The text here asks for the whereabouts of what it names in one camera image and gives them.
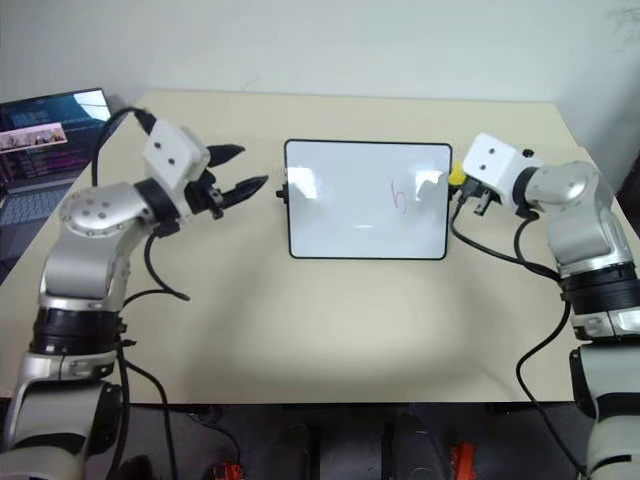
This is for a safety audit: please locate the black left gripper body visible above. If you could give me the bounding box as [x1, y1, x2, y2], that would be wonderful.
[184, 170, 227, 221]

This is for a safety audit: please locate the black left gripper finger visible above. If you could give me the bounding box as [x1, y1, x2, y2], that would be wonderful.
[206, 143, 247, 172]
[219, 175, 270, 211]

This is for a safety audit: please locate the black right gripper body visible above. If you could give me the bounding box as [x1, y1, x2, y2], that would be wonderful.
[471, 183, 502, 218]

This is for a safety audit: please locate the black-framed whiteboard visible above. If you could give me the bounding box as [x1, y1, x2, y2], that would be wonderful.
[276, 138, 454, 261]

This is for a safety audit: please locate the open grey laptop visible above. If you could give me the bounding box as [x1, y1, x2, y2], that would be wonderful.
[0, 88, 112, 266]

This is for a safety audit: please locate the dark rounded shape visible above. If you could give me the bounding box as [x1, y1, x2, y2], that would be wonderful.
[387, 412, 449, 480]

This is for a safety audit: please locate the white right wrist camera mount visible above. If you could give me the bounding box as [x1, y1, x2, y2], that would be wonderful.
[462, 132, 546, 209]

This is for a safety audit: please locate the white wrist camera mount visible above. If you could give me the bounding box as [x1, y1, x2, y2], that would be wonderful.
[462, 132, 546, 209]
[142, 118, 211, 204]

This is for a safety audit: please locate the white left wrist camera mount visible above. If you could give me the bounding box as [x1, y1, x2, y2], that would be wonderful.
[142, 118, 211, 204]

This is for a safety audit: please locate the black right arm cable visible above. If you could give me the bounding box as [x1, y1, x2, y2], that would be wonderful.
[449, 182, 591, 479]

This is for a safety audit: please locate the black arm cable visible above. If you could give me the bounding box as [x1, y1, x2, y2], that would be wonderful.
[91, 105, 242, 480]
[449, 182, 591, 479]

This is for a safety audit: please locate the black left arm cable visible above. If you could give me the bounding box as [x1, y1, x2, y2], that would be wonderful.
[91, 105, 242, 480]

